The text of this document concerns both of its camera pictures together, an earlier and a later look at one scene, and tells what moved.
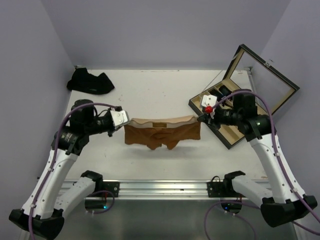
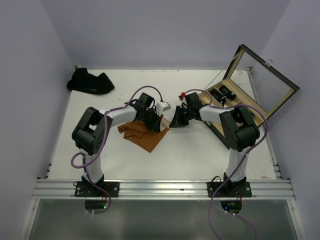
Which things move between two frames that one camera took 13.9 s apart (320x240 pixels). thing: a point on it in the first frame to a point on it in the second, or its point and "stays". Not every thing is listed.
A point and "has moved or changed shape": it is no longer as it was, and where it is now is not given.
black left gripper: x=110 y=132 to x=155 y=126
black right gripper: x=213 y=121 to x=177 y=121
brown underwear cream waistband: x=155 y=132 has moved or changed shape
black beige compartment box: x=248 y=77 stays
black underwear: x=81 y=80 stays
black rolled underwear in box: x=224 y=90 stays
